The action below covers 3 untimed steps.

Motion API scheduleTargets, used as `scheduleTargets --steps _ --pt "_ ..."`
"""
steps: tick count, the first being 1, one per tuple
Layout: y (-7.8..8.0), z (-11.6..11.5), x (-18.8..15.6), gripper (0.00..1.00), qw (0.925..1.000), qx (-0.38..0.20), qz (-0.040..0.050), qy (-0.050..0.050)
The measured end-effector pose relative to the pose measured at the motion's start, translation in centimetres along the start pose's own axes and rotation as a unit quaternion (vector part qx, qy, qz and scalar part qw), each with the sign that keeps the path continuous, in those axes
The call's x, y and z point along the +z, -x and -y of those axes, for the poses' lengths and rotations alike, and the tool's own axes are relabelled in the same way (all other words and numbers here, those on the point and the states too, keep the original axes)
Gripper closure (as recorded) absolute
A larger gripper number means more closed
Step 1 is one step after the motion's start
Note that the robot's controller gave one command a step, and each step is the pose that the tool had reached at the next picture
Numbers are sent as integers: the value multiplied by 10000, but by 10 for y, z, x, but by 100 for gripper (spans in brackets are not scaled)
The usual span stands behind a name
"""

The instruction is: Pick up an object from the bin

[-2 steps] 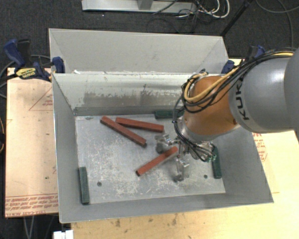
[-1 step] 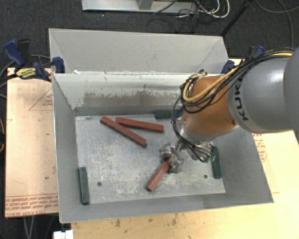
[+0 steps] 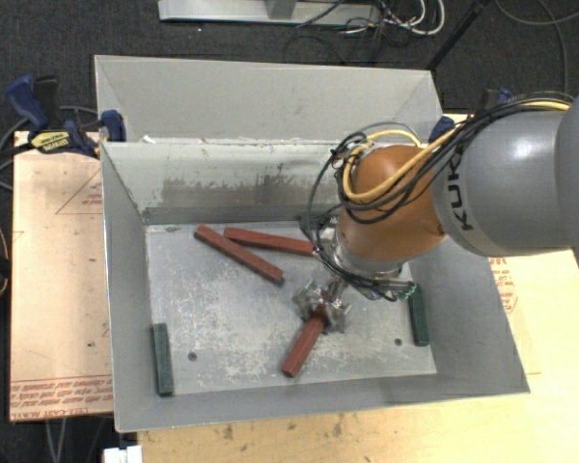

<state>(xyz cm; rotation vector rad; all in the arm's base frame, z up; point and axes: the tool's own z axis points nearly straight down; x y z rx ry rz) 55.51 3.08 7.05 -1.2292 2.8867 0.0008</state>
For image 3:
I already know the red-brown block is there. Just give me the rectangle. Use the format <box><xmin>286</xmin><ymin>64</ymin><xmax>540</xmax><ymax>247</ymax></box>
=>
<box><xmin>193</xmin><ymin>224</ymin><xmax>286</xmax><ymax>287</ymax></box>
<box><xmin>281</xmin><ymin>305</ymin><xmax>330</xmax><ymax>379</ymax></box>
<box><xmin>223</xmin><ymin>226</ymin><xmax>317</xmax><ymax>259</ymax></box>

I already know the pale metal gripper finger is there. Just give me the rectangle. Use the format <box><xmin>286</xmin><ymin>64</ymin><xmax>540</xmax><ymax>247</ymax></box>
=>
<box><xmin>323</xmin><ymin>298</ymin><xmax>354</xmax><ymax>336</ymax></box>
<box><xmin>291</xmin><ymin>282</ymin><xmax>322</xmax><ymax>321</ymax></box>

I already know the dark green flat block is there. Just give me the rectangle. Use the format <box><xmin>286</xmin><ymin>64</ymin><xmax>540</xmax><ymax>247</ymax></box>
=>
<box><xmin>152</xmin><ymin>322</ymin><xmax>176</xmax><ymax>398</ymax></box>
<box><xmin>407</xmin><ymin>285</ymin><xmax>431</xmax><ymax>347</ymax></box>

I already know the grey metal bin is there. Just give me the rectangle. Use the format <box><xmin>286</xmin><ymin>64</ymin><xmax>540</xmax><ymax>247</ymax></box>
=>
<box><xmin>94</xmin><ymin>54</ymin><xmax>531</xmax><ymax>434</ymax></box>

